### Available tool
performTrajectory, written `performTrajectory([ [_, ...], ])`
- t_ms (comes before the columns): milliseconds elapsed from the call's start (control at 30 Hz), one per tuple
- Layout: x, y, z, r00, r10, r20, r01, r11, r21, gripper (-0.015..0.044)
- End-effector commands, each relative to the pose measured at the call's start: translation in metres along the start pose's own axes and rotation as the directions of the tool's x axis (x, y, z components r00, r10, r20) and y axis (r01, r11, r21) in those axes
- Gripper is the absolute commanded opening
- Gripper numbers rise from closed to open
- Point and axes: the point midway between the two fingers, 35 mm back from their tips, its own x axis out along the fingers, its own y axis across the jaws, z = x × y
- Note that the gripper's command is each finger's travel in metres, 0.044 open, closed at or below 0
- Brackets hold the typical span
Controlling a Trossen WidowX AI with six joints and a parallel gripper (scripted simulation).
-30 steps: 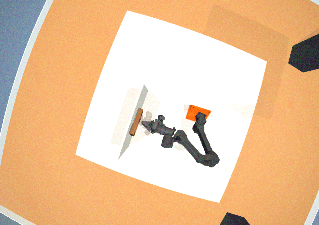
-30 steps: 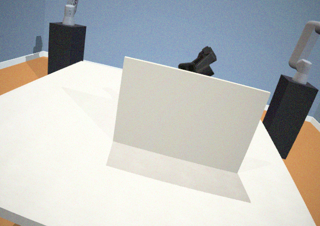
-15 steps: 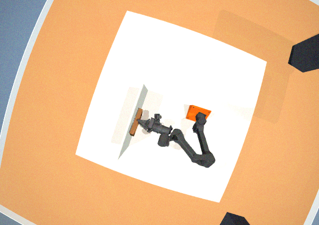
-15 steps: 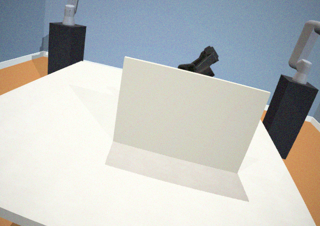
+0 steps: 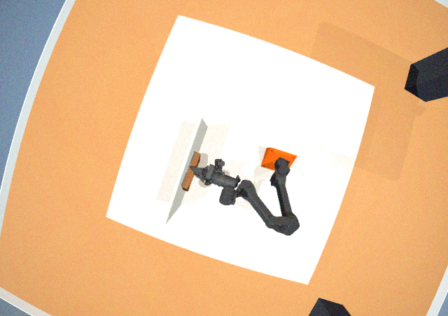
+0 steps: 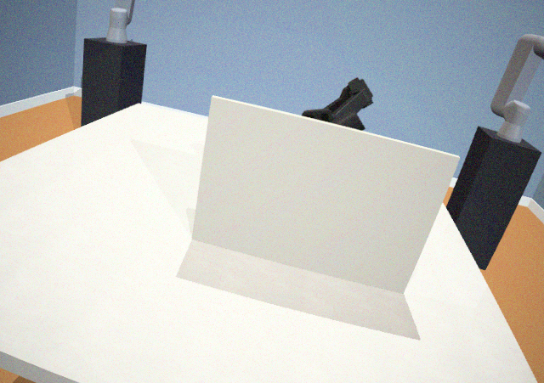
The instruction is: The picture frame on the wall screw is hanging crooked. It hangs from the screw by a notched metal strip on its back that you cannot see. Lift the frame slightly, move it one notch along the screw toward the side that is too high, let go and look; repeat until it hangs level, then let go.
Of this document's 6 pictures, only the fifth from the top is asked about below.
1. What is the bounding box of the brown wooden picture frame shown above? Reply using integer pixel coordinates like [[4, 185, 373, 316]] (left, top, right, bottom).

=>
[[182, 152, 201, 192]]

